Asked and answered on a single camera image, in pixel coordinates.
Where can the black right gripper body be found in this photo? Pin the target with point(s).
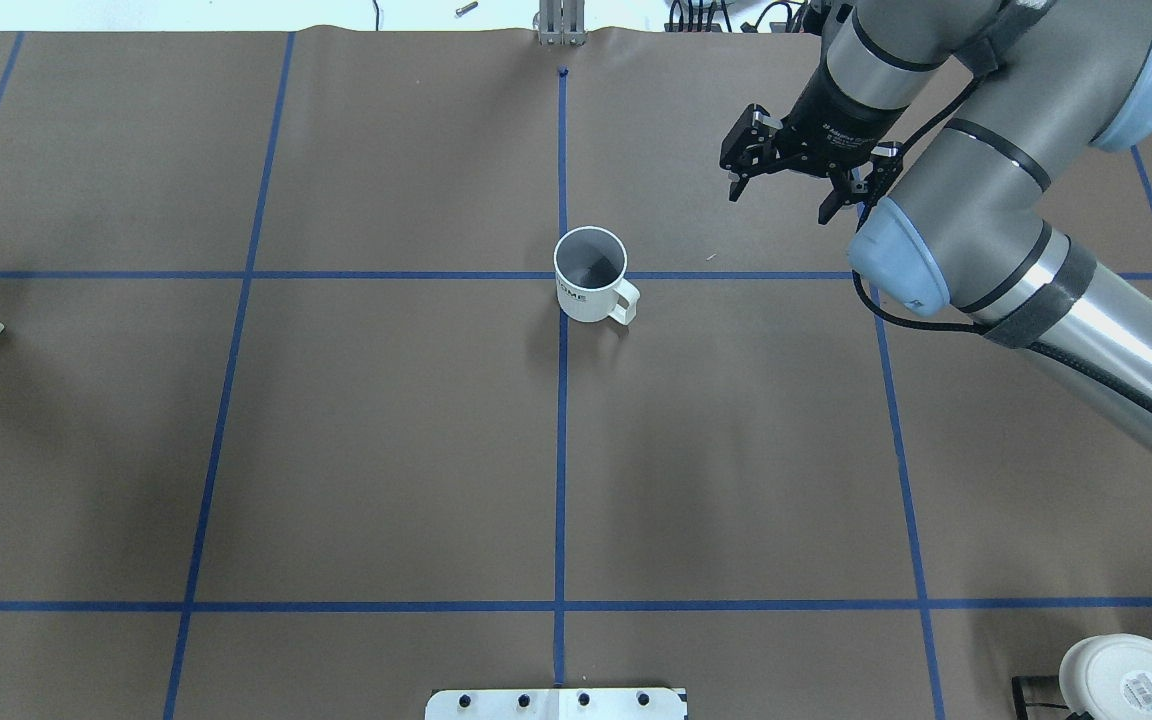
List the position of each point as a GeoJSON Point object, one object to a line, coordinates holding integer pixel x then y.
{"type": "Point", "coordinates": [839, 122]}

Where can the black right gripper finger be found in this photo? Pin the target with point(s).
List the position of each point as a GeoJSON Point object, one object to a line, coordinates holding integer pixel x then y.
{"type": "Point", "coordinates": [849, 188]}
{"type": "Point", "coordinates": [746, 148]}

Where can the white ribbed mug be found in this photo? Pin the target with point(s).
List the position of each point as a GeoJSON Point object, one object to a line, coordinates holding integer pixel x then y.
{"type": "Point", "coordinates": [591, 285]}

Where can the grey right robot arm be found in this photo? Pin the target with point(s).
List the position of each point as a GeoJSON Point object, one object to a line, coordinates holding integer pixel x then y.
{"type": "Point", "coordinates": [946, 121]}

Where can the white mug bottom up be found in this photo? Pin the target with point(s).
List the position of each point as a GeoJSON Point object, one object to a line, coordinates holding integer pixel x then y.
{"type": "Point", "coordinates": [1108, 677]}

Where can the metal camera post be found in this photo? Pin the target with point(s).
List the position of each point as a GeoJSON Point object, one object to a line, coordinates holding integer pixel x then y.
{"type": "Point", "coordinates": [561, 23]}

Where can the black wire mug rack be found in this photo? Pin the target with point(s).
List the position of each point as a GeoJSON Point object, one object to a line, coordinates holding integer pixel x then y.
{"type": "Point", "coordinates": [1038, 697]}

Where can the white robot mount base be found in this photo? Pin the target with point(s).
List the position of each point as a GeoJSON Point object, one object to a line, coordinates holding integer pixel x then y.
{"type": "Point", "coordinates": [559, 703]}

